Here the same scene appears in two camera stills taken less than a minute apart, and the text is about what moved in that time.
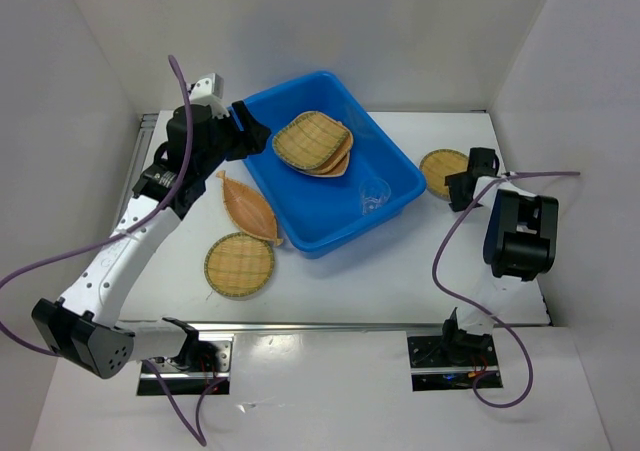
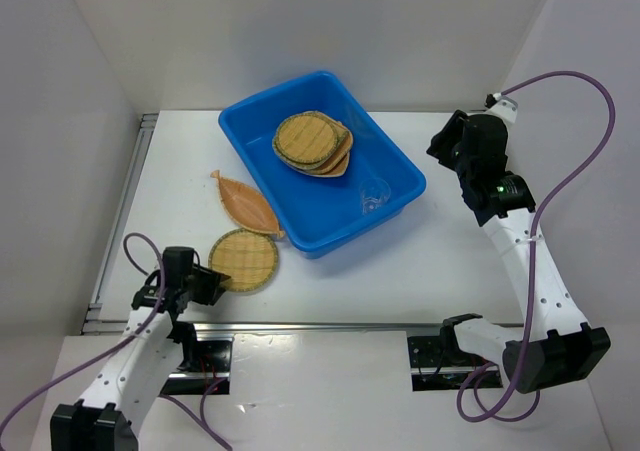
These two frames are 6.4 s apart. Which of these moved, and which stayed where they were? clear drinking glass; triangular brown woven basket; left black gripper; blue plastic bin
Moved: left black gripper
Stayed: blue plastic bin; clear drinking glass; triangular brown woven basket
